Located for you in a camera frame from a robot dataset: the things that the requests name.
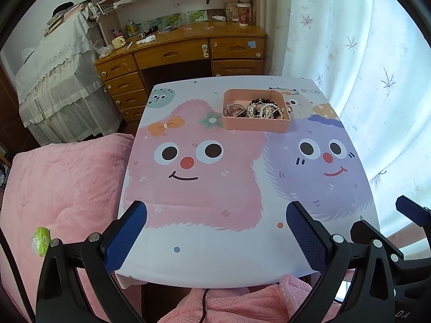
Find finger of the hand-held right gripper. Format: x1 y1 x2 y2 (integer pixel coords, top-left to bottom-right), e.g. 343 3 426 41
395 195 431 224
350 220 405 264

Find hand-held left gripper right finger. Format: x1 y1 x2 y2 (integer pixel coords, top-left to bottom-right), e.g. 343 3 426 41
286 201 396 323

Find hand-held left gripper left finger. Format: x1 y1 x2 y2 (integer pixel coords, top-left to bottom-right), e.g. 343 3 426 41
35 201 148 323

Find pink jewelry tray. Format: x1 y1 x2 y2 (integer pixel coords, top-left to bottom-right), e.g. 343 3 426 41
222 88 292 133

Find black bead bracelet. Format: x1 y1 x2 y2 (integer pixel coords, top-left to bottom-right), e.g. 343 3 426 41
249 98 287 120

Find pink blanket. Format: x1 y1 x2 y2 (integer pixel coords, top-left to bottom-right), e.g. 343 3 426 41
0 134 136 323

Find cartoon-print folding table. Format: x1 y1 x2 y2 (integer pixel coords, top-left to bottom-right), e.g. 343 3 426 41
114 77 381 290

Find green packet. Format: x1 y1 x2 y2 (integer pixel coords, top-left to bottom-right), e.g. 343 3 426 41
30 226 51 256

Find pink fleece garment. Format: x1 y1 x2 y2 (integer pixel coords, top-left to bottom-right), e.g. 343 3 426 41
158 274 341 323

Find thin pink bangles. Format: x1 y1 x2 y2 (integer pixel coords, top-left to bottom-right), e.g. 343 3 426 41
224 103 248 118

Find white lace furniture cover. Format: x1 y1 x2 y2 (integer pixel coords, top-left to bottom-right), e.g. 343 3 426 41
15 9 124 147

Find white floral curtain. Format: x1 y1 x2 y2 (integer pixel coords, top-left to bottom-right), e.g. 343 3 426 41
259 0 431 243

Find wooden desk with bookshelf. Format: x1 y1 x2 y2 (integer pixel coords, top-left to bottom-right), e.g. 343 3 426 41
86 0 269 122

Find stack of books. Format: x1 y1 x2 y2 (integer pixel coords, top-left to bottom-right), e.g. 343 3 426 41
44 4 89 36

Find red patterned paper cup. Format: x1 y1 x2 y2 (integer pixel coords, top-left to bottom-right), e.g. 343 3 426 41
236 3 252 27

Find black hat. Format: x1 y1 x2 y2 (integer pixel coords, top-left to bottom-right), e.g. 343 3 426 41
53 2 80 16

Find beige printed bag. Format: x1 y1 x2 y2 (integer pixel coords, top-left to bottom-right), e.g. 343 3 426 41
224 0 252 21

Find black cable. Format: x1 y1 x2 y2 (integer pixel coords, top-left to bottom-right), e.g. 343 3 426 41
198 287 210 323

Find white pearl bracelet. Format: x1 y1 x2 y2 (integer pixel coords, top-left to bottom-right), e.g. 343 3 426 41
261 104 285 120

